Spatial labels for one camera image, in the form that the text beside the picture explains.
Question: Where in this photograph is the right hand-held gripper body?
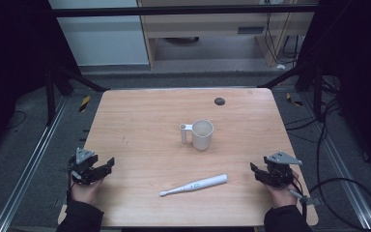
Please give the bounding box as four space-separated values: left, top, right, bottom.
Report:
263 150 303 189

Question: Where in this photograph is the thin black floor cable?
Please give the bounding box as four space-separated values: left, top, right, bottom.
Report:
7 109 28 131

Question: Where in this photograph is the white cup with handle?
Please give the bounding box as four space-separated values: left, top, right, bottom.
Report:
179 118 214 152

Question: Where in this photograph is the black hanging cables bundle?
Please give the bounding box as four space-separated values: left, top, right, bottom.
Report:
263 12 301 66

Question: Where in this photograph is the white cabinet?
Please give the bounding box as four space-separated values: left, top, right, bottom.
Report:
47 0 151 68

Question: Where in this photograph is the white electric toothbrush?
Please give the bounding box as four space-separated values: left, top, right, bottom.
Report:
158 173 229 198

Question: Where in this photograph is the black horizontal frame bar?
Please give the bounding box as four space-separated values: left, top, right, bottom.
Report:
49 5 319 18

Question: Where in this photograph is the long black looped floor cable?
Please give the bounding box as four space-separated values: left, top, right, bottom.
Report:
308 96 371 232

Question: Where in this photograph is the person's right hand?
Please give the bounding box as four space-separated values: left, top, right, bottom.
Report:
266 169 301 210

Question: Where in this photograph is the person's left hand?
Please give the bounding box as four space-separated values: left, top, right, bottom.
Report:
70 176 106 207

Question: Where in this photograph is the dark curtain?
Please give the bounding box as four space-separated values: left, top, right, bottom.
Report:
0 0 82 162
295 0 371 180

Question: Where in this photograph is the yellow and black tape strip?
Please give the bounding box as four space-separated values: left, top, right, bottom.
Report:
285 92 304 107
78 94 92 113

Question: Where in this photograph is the silver metal floor rail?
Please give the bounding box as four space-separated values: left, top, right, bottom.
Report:
0 96 70 232
301 92 371 232

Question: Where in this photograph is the black metal stand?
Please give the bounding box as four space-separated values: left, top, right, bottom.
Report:
43 63 111 128
258 59 326 123

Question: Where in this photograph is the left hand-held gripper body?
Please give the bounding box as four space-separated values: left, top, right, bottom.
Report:
68 147 100 186

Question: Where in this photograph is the black gripper cable with plug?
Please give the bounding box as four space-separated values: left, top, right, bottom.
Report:
287 176 323 223

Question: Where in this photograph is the light wooden desk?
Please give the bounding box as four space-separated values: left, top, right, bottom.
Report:
136 0 319 70

